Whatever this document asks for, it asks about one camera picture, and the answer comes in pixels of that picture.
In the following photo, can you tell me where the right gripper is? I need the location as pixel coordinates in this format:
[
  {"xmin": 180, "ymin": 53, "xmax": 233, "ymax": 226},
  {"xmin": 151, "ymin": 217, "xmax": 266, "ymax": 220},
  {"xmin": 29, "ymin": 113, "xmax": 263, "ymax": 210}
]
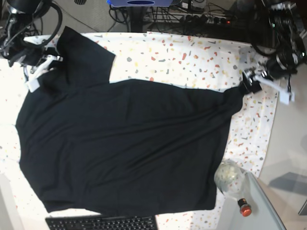
[{"xmin": 0, "ymin": 36, "xmax": 63, "ymax": 67}]

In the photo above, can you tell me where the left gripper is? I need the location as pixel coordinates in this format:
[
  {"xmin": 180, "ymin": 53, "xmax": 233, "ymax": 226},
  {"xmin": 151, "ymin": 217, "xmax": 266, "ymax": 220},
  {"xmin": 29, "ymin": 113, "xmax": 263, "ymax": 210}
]
[{"xmin": 243, "ymin": 45, "xmax": 306, "ymax": 81}]

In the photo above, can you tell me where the black t-shirt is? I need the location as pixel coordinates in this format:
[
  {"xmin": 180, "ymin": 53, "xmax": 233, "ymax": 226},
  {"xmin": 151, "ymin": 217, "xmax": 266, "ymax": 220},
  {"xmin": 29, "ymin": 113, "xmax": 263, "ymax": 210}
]
[{"xmin": 16, "ymin": 27, "xmax": 244, "ymax": 217}]

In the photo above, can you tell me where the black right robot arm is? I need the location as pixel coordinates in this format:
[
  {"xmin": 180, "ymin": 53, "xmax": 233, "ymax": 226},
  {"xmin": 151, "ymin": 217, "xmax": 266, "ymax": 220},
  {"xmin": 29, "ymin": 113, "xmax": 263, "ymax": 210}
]
[{"xmin": 0, "ymin": 0, "xmax": 63, "ymax": 67}]

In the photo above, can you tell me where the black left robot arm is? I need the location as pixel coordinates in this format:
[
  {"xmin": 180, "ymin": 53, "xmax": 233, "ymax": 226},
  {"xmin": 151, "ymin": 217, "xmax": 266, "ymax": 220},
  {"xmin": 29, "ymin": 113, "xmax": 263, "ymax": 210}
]
[{"xmin": 246, "ymin": 0, "xmax": 307, "ymax": 81}]

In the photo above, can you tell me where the terrazzo pattern tablecloth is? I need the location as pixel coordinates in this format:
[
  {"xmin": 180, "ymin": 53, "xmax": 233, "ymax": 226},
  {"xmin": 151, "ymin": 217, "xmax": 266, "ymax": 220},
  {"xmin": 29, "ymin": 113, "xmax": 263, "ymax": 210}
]
[{"xmin": 0, "ymin": 32, "xmax": 278, "ymax": 230}]

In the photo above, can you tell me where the black power strip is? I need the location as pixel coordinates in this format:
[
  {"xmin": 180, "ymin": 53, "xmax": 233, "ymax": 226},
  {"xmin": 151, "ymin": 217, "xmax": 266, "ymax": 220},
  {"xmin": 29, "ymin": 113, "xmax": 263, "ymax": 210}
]
[{"xmin": 180, "ymin": 14, "xmax": 232, "ymax": 25}]

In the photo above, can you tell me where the blue white device top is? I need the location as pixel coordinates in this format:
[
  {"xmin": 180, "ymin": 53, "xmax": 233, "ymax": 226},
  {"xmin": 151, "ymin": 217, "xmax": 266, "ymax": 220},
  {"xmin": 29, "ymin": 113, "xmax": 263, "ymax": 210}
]
[{"xmin": 106, "ymin": 0, "xmax": 173, "ymax": 7}]

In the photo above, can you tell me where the clear jar with yellow content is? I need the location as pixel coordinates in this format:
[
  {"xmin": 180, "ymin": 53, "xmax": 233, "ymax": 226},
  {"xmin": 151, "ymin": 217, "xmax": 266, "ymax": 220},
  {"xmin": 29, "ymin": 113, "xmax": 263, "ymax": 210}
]
[{"xmin": 214, "ymin": 160, "xmax": 245, "ymax": 201}]

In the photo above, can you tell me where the red emergency stop button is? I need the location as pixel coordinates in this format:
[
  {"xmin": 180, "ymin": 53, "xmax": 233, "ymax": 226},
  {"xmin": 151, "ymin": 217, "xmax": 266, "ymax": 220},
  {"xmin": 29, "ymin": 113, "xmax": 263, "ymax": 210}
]
[{"xmin": 237, "ymin": 198, "xmax": 252, "ymax": 217}]

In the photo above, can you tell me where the black keyboard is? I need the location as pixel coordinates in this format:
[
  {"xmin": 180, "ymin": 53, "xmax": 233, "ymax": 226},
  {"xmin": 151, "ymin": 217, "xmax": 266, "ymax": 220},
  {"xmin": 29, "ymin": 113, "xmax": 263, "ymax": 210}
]
[{"xmin": 45, "ymin": 215, "xmax": 158, "ymax": 230}]

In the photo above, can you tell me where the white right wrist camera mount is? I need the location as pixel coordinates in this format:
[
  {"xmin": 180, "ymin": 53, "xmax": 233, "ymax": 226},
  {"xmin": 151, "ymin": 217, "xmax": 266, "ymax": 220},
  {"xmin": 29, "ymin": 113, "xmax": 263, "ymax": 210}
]
[{"xmin": 23, "ymin": 61, "xmax": 52, "ymax": 93}]

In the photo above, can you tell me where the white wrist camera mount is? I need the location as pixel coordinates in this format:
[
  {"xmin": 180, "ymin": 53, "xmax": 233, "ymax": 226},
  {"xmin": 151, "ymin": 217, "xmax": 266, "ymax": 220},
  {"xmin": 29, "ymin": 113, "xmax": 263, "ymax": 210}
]
[
  {"xmin": 253, "ymin": 75, "xmax": 295, "ymax": 105},
  {"xmin": 23, "ymin": 61, "xmax": 52, "ymax": 93}
]

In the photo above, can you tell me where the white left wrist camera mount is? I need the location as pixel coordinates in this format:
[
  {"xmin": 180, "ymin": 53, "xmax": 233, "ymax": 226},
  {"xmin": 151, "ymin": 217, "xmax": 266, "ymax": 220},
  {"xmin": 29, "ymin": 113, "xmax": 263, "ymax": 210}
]
[{"xmin": 253, "ymin": 75, "xmax": 295, "ymax": 105}]

